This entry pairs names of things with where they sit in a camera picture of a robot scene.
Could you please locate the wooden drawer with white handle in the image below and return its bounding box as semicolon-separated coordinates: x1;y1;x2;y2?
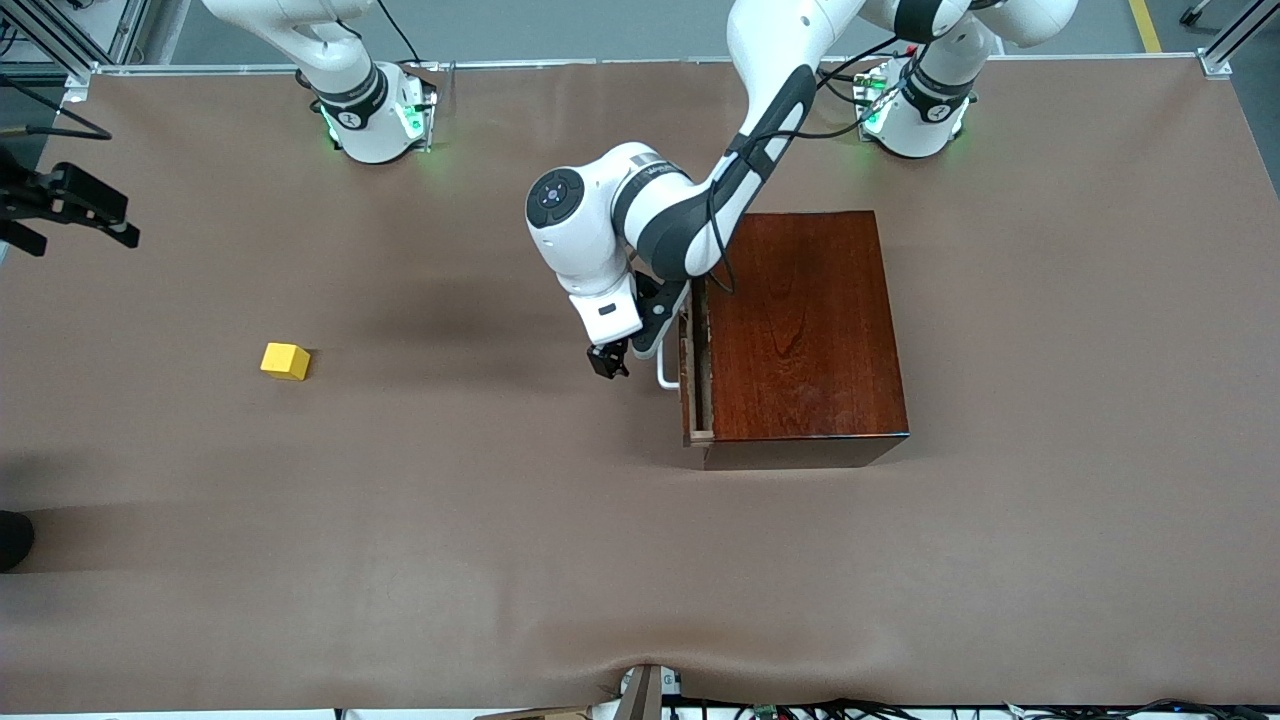
655;280;715;448

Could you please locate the black right arm base cable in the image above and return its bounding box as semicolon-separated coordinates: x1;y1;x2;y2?
375;0;421;66

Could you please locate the black right arm wrist cable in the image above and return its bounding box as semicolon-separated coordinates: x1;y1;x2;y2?
0;72;113;141

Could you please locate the dark brown wooden cabinet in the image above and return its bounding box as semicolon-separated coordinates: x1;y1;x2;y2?
700;210;911;471

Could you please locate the black round object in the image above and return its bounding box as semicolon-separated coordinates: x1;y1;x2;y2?
0;510;36;573

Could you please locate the yellow wooden cube block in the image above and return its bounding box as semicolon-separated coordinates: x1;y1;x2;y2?
260;342;312;382

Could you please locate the aluminium frame post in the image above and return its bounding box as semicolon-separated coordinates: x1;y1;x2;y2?
100;0;153;66
0;0;96;101
1198;0;1280;79

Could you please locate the black arm base cable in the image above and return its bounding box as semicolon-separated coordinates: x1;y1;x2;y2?
375;0;421;66
815;62;873;107

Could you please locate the black left arm base cable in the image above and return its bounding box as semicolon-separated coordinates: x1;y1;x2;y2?
815;62;873;107

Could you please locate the black arm wrist cable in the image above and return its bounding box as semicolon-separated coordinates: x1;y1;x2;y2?
0;72;113;141
705;35;901;296

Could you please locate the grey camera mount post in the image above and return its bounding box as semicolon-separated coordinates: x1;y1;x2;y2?
615;663;666;720

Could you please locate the black left arm wrist cable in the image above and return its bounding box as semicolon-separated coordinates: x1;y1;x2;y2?
705;35;901;296

